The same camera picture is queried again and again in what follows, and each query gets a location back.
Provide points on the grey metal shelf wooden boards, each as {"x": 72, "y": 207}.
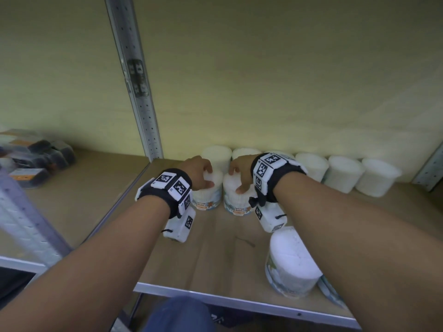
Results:
{"x": 193, "y": 259}

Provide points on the person's right forearm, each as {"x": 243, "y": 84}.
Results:
{"x": 363, "y": 238}

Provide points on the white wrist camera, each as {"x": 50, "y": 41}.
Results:
{"x": 178, "y": 233}
{"x": 271, "y": 224}

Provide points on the group of white cotton-swab tubs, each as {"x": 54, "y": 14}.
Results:
{"x": 346, "y": 174}

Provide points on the dark grey printed bag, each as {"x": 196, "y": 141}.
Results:
{"x": 235, "y": 316}

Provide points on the dark small pouch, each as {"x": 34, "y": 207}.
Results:
{"x": 27, "y": 178}

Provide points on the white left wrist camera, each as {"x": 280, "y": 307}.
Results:
{"x": 178, "y": 233}

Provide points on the person's right hand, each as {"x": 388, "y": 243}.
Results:
{"x": 246, "y": 172}

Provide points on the black left wristband with markers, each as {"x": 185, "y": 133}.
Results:
{"x": 155, "y": 193}

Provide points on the black right wristband with markers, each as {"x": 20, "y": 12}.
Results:
{"x": 280, "y": 176}

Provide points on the black wristband with markers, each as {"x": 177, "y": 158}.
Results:
{"x": 280, "y": 176}
{"x": 155, "y": 193}

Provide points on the person's left leg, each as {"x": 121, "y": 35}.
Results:
{"x": 180, "y": 316}

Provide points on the dark cloth bag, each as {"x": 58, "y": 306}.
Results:
{"x": 14, "y": 285}

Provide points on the black marker tag plate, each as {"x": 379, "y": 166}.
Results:
{"x": 137, "y": 77}

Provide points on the person's left forearm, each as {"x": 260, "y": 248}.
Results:
{"x": 86, "y": 266}

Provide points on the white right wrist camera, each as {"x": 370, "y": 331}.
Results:
{"x": 271, "y": 224}

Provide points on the person's left hand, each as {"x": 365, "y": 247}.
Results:
{"x": 197, "y": 172}

